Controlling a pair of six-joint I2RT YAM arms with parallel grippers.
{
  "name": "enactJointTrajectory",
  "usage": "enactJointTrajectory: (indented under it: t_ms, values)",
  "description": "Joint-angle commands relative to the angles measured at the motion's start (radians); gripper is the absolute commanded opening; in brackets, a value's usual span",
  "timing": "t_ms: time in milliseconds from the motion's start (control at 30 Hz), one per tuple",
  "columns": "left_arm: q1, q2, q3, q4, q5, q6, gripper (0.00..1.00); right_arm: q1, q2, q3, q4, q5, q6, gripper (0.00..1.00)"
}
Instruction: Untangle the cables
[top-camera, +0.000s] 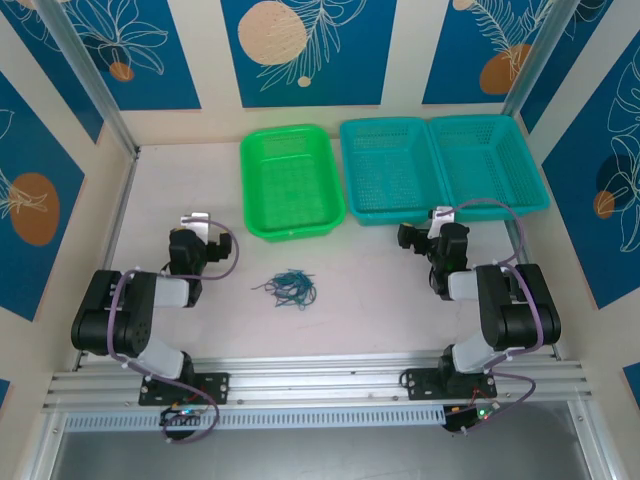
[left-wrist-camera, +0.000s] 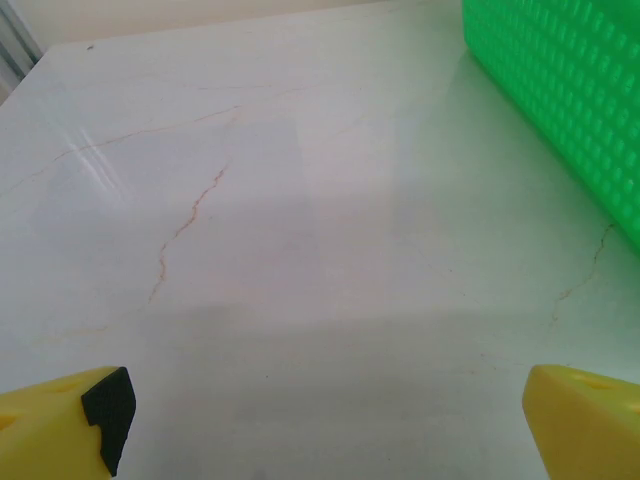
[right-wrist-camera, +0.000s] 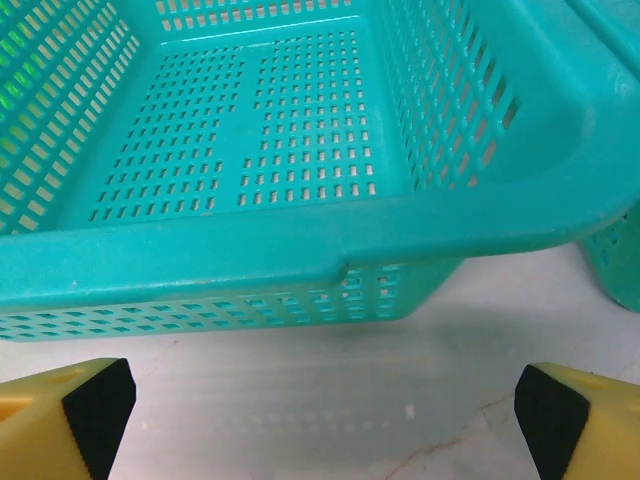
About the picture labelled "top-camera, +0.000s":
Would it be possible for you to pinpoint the green cable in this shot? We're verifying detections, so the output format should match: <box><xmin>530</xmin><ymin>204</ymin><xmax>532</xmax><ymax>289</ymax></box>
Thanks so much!
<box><xmin>272</xmin><ymin>269</ymin><xmax>317</xmax><ymax>307</ymax></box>

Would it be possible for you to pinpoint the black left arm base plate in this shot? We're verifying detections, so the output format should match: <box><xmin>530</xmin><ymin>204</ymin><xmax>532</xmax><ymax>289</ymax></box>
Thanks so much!
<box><xmin>138</xmin><ymin>372</ymin><xmax>231</xmax><ymax>406</ymax></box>

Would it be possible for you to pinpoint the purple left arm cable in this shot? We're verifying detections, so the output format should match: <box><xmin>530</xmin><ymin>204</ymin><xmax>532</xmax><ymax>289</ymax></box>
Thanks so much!
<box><xmin>107</xmin><ymin>213</ymin><xmax>240</xmax><ymax>445</ymax></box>

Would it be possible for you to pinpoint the teal plastic basket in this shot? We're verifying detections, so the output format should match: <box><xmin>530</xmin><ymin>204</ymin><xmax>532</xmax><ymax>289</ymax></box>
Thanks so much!
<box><xmin>427</xmin><ymin>114</ymin><xmax>551</xmax><ymax>224</ymax></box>
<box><xmin>339</xmin><ymin>117</ymin><xmax>451</xmax><ymax>227</ymax></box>

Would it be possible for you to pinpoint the black cable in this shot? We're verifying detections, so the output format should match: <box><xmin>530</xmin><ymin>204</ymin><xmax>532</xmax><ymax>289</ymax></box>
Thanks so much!
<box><xmin>251</xmin><ymin>269</ymin><xmax>314</xmax><ymax>307</ymax></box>

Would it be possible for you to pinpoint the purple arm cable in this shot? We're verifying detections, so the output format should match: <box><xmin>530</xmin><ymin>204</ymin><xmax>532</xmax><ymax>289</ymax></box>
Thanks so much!
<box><xmin>107</xmin><ymin>213</ymin><xmax>240</xmax><ymax>445</ymax></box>
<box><xmin>449</xmin><ymin>198</ymin><xmax>546</xmax><ymax>436</ymax></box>

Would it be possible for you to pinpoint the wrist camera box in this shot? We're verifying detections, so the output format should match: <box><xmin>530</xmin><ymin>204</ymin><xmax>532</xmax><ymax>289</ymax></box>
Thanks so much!
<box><xmin>179</xmin><ymin>212</ymin><xmax>210</xmax><ymax>246</ymax></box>
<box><xmin>429</xmin><ymin>205</ymin><xmax>456</xmax><ymax>239</ymax></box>

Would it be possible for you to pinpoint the grey metal sheet panel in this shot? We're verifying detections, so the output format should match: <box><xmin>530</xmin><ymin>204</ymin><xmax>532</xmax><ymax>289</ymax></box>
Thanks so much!
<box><xmin>49</xmin><ymin>428</ymin><xmax>591</xmax><ymax>480</ymax></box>

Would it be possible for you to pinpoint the green plastic basket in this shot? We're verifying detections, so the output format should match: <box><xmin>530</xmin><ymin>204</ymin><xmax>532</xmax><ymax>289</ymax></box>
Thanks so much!
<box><xmin>239</xmin><ymin>123</ymin><xmax>347</xmax><ymax>244</ymax></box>

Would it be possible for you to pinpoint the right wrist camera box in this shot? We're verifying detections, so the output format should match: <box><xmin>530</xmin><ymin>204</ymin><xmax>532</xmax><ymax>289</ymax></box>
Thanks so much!
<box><xmin>429</xmin><ymin>205</ymin><xmax>456</xmax><ymax>239</ymax></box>

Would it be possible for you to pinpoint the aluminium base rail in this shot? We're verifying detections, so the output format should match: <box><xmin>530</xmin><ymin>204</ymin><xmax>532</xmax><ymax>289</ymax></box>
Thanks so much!
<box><xmin>42</xmin><ymin>352</ymin><xmax>599</xmax><ymax>412</ymax></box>

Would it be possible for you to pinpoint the white slotted cable duct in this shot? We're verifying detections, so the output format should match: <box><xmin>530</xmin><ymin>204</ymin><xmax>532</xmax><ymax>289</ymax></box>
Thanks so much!
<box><xmin>63</xmin><ymin>404</ymin><xmax>446</xmax><ymax>432</ymax></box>

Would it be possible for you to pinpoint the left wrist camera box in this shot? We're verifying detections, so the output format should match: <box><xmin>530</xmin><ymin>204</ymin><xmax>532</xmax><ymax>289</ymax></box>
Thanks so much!
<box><xmin>179</xmin><ymin>212</ymin><xmax>210</xmax><ymax>246</ymax></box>

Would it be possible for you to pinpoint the aluminium frame post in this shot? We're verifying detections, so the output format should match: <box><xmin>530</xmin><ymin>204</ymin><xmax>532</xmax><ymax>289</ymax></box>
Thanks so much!
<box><xmin>501</xmin><ymin>0</ymin><xmax>572</xmax><ymax>119</ymax></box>
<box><xmin>35</xmin><ymin>0</ymin><xmax>142</xmax><ymax>161</ymax></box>

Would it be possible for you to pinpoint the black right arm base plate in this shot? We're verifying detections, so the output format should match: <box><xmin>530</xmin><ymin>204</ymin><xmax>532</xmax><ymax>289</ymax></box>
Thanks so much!
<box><xmin>402</xmin><ymin>367</ymin><xmax>499</xmax><ymax>401</ymax></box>

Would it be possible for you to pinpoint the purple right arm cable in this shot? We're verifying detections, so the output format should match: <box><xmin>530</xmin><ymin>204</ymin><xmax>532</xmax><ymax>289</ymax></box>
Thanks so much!
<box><xmin>449</xmin><ymin>198</ymin><xmax>546</xmax><ymax>436</ymax></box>

